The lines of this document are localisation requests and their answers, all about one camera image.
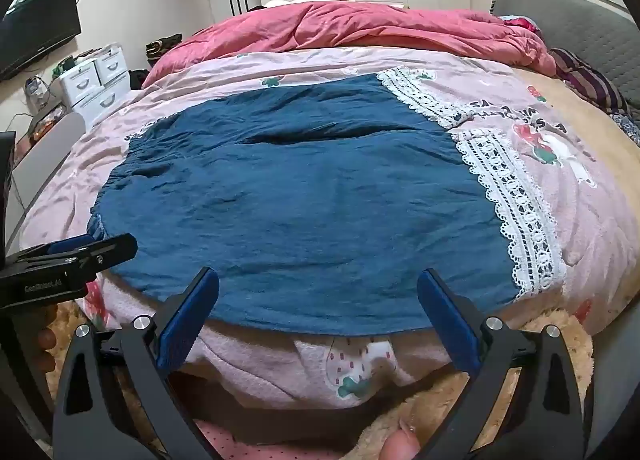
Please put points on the brown patterned bag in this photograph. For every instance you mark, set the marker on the brown patterned bag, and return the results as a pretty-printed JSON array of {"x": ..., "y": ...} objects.
[{"x": 164, "y": 45}]

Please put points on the white plastic drawer cabinet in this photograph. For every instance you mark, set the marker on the white plastic drawer cabinet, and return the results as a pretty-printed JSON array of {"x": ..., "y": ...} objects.
[{"x": 100, "y": 89}]

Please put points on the dark striped pillow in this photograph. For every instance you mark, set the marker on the dark striped pillow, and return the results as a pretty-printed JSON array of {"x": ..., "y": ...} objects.
[{"x": 587, "y": 79}]

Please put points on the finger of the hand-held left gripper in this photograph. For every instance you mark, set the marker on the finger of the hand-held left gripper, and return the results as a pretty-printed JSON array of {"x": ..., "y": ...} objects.
[
  {"x": 60, "y": 247},
  {"x": 107, "y": 255}
]

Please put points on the black television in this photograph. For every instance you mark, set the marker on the black television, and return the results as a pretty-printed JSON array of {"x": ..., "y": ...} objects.
[{"x": 40, "y": 34}]

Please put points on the pink strawberry print bed cover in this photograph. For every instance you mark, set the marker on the pink strawberry print bed cover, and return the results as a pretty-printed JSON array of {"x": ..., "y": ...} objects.
[{"x": 570, "y": 220}]

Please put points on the person's left hand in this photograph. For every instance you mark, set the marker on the person's left hand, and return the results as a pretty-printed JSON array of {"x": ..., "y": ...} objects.
[{"x": 47, "y": 350}]

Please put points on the blue patterned cloth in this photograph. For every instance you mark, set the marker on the blue patterned cloth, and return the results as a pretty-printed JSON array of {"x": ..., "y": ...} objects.
[{"x": 627, "y": 127}]

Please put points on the pink dotted pajama trousers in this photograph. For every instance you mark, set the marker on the pink dotted pajama trousers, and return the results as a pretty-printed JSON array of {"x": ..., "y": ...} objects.
[{"x": 240, "y": 442}]

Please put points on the grey padded headboard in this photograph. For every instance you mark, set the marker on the grey padded headboard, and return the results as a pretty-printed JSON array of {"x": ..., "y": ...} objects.
[{"x": 570, "y": 24}]

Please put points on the blue pants with white lace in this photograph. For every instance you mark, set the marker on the blue pants with white lace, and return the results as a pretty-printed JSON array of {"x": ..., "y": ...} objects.
[{"x": 300, "y": 200}]

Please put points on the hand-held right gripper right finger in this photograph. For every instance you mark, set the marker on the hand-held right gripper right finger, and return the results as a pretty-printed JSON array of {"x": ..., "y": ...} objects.
[{"x": 447, "y": 315}]

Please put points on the person's right hand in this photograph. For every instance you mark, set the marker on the person's right hand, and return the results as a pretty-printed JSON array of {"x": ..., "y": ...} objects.
[{"x": 400, "y": 446}]

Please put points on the beige fleece bed sheet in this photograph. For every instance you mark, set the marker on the beige fleece bed sheet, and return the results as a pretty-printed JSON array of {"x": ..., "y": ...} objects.
[{"x": 602, "y": 220}]

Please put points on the red quilt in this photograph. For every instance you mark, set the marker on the red quilt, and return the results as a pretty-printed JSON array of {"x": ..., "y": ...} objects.
[{"x": 350, "y": 27}]

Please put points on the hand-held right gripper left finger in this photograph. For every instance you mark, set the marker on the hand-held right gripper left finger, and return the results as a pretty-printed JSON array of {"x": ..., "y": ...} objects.
[{"x": 192, "y": 315}]

